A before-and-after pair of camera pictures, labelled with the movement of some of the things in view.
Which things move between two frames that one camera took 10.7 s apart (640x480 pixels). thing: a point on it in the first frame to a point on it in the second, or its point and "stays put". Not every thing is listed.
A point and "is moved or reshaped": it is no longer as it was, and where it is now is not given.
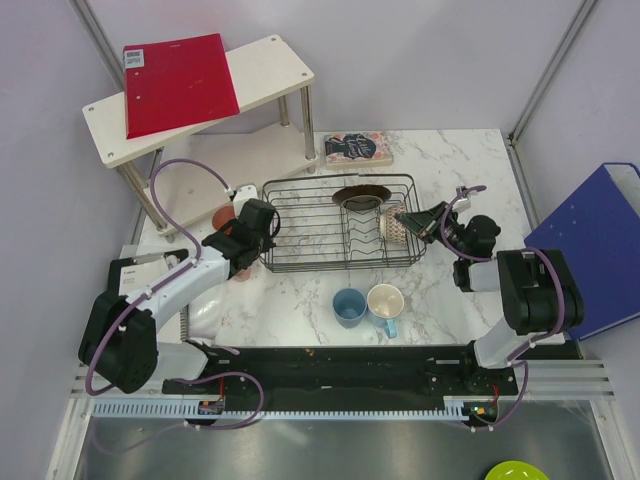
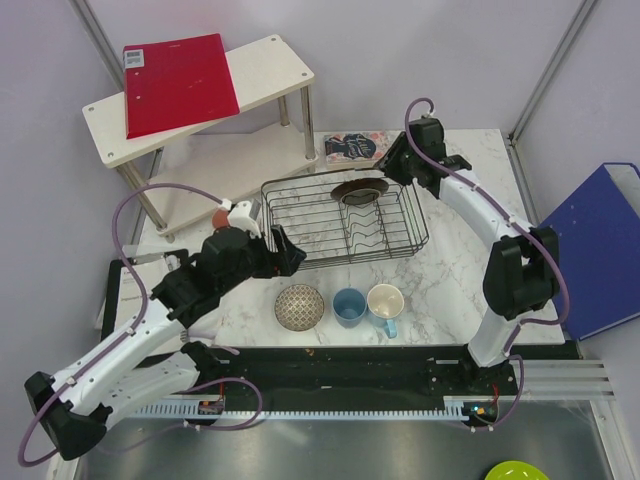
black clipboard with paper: x=126 y=274 stays put
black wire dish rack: x=342 y=222 stays put
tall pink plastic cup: x=221 y=216 stays put
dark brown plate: x=362 y=197 is moved or reshaped
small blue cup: x=349 y=307 stays put
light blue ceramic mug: x=384 y=303 stays put
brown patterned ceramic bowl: x=391 y=228 to x=299 y=307
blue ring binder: x=596 y=232 stays put
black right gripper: x=421 y=222 to x=390 y=161
